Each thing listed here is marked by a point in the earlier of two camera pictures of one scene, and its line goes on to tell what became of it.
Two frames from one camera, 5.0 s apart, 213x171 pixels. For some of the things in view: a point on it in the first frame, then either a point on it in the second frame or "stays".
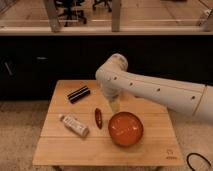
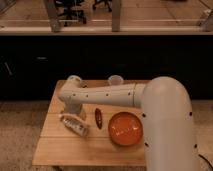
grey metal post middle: (115, 26) stays
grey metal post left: (55, 25) stays
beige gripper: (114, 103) → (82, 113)
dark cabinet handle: (8, 68) stays
